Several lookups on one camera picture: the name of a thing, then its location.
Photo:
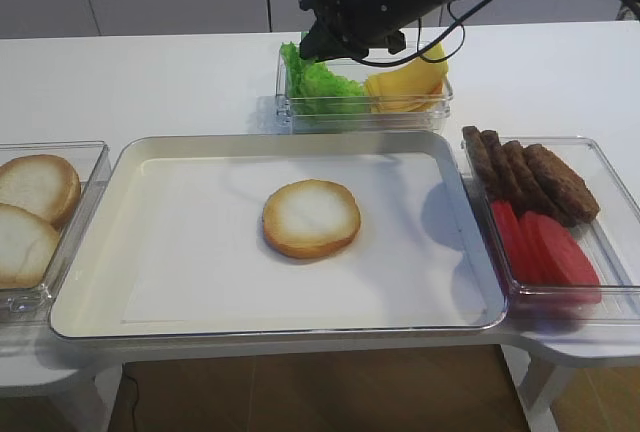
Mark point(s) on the white metal tray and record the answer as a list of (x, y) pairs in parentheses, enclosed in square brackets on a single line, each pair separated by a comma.
[(95, 293)]

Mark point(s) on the middle red tomato slice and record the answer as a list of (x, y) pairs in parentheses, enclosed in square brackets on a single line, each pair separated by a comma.
[(537, 247)]

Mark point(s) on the upright yellow cheese slice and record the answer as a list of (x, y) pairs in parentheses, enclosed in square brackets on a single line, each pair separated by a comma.
[(419, 77)]

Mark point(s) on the brown meat patty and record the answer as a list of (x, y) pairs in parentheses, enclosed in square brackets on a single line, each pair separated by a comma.
[(536, 198), (562, 184), (510, 186), (481, 162)]

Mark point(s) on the back bun half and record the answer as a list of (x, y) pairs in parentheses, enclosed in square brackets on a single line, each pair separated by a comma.
[(45, 185)]

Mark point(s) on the front right bun half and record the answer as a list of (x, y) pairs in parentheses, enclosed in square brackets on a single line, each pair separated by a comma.
[(27, 246)]

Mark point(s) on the bun half on tray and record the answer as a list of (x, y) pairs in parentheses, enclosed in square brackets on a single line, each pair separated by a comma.
[(310, 219)]

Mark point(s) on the green lettuce leaf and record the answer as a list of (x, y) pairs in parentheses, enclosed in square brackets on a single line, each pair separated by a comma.
[(316, 90)]

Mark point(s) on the clear bun container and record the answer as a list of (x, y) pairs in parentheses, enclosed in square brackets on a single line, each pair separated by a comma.
[(90, 160)]

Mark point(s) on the leftmost brown meat patty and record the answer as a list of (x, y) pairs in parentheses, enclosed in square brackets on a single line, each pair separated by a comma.
[(481, 162)]

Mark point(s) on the front brown meat patty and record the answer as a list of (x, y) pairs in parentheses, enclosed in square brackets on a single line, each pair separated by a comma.
[(562, 184)]

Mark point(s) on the left red tomato slice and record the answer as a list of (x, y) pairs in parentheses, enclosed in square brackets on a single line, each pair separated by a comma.
[(523, 265)]

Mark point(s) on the yellow cheese slice stack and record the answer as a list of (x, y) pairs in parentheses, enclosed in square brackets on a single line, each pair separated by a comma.
[(387, 104)]

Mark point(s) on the white paper liner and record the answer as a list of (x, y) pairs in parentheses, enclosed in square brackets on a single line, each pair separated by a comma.
[(204, 257)]

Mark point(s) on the clear patty tomato container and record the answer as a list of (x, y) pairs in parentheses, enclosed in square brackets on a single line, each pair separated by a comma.
[(610, 242)]

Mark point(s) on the clear lettuce cheese container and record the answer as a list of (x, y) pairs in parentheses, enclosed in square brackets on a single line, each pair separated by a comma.
[(431, 119)]

